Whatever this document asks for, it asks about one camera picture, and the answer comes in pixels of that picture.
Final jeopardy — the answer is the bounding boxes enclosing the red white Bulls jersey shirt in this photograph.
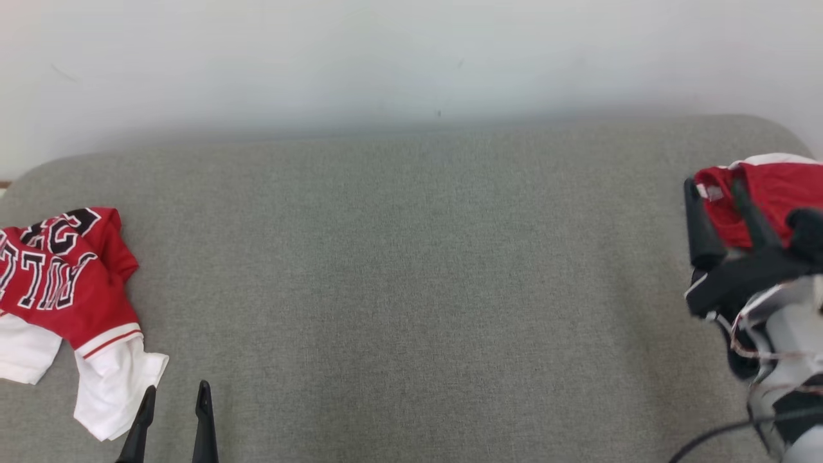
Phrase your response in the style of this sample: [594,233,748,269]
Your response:
[0,207,170,442]

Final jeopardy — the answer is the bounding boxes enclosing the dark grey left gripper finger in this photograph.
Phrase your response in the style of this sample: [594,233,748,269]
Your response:
[193,381,219,463]
[116,386,157,463]

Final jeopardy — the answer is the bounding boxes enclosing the thin red white wires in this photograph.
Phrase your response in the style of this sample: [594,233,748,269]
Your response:
[707,299,823,396]

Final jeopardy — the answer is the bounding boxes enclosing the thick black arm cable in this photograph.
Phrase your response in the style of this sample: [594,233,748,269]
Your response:
[669,412,823,463]

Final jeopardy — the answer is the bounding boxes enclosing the grey fabric sofa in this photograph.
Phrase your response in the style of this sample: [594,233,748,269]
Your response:
[0,114,823,463]

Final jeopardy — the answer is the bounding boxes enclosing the red shorts with white trim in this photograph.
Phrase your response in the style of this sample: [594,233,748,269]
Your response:
[694,153,823,250]

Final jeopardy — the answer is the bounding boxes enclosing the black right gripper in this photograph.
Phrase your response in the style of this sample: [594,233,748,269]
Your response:
[683,179,823,319]

